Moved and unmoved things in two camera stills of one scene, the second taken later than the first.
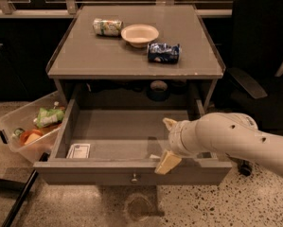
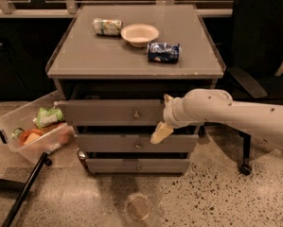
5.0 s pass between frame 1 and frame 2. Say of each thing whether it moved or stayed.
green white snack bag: stayed
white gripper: moved
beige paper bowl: stayed
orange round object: stayed
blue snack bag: stayed
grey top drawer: moved
